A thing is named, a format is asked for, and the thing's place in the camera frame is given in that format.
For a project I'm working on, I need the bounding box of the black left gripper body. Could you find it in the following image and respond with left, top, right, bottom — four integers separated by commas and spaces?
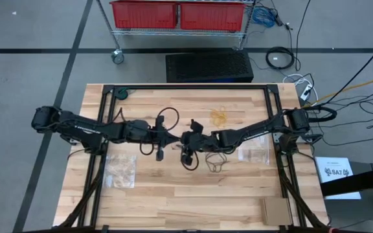
148, 116, 166, 162

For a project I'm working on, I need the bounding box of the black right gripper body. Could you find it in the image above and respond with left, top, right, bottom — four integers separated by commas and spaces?
181, 120, 215, 164

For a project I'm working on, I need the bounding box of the black rubber band bunch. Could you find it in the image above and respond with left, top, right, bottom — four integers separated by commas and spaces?
205, 151, 228, 173

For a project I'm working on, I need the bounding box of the yellow rubber band bunch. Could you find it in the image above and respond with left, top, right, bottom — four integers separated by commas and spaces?
210, 108, 229, 128

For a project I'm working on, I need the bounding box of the clear plastic zip bag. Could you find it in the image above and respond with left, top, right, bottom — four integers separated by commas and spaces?
237, 134, 271, 166
103, 153, 138, 189

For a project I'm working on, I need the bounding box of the green tape roll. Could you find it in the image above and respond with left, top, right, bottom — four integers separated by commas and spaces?
114, 87, 129, 100

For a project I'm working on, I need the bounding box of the black perforated computer case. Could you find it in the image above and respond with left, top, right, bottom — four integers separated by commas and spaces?
165, 50, 254, 83

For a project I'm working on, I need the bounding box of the brown cardboard box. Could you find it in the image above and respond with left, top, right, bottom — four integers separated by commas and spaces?
260, 197, 293, 227

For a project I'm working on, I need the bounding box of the white power strip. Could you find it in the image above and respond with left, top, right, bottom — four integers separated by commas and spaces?
299, 83, 313, 102

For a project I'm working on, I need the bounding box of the red plastic bin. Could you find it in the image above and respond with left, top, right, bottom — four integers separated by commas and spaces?
179, 1, 246, 32
110, 0, 178, 30

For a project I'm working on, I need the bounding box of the white paper sign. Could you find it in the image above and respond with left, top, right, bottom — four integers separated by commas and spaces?
315, 157, 362, 201

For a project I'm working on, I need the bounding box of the black beam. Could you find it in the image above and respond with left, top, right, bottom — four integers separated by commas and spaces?
321, 165, 373, 197

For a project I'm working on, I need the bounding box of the grey side table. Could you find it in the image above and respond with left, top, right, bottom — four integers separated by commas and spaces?
322, 161, 373, 233

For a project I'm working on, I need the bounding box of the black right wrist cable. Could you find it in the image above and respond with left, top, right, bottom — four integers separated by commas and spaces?
180, 154, 201, 172

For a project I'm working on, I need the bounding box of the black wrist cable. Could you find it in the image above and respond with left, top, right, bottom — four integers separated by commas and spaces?
156, 107, 180, 132
180, 154, 201, 172

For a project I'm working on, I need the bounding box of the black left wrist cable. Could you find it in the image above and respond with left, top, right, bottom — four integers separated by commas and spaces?
156, 107, 180, 132

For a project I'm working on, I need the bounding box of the chrome wire shelf cart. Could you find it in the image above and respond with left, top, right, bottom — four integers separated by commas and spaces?
95, 0, 257, 65

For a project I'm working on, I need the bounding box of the white cable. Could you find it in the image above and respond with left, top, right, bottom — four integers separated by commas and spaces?
282, 73, 319, 101

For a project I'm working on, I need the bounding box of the black cable coil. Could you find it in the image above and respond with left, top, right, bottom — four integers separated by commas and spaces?
265, 46, 296, 71

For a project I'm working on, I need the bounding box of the thick black cable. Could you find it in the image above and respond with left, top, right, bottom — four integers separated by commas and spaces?
299, 105, 338, 123

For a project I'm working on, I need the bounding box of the blue cable coil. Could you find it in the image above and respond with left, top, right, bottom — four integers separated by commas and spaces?
252, 6, 277, 28

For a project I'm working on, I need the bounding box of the thin black cable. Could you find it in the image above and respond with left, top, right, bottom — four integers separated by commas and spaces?
295, 0, 312, 71

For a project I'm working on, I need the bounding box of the yellow cable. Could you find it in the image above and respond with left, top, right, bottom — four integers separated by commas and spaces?
302, 74, 373, 107

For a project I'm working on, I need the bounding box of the long black cable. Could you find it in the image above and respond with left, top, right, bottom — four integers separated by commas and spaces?
322, 41, 373, 106

